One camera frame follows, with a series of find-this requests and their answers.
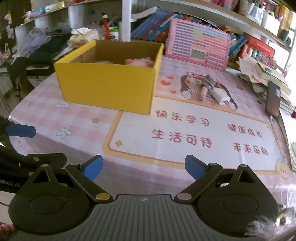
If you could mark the pink tube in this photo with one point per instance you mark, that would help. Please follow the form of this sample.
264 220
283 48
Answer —
204 92

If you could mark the tissue pack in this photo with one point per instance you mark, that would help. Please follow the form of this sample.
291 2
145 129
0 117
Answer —
83 36

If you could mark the large white wall charger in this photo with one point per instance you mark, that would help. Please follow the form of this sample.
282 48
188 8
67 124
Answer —
220 96

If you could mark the pink cartoon desk mat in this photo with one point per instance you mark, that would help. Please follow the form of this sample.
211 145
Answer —
145 154

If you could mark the black smartphone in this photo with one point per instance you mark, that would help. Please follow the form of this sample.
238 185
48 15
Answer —
272 106

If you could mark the white shelf post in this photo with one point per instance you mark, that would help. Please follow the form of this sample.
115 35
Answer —
126 13

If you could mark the small pink white box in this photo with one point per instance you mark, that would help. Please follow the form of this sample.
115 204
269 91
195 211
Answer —
194 83

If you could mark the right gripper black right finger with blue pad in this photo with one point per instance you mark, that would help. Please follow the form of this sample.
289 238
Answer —
205 176

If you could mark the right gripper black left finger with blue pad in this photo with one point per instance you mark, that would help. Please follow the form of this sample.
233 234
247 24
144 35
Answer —
83 176

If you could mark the pile of papers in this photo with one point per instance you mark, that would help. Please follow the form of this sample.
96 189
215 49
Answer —
259 75

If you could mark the pink plush toy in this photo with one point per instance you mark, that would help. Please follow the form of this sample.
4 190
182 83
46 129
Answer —
142 62

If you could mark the grey toy car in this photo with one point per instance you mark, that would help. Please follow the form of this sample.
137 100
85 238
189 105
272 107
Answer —
210 82

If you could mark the red books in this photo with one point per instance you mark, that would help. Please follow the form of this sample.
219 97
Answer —
257 44

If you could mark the row of blue books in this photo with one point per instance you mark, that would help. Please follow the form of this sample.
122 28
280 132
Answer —
156 27

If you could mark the pile of clothes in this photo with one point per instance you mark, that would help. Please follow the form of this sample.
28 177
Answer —
41 47

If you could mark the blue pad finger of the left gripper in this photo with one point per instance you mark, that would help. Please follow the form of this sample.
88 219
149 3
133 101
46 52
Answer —
12 129

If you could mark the pink learning keyboard toy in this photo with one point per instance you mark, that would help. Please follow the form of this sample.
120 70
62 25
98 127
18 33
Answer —
198 44

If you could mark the yellow cardboard box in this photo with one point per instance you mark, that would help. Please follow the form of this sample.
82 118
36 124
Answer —
96 74

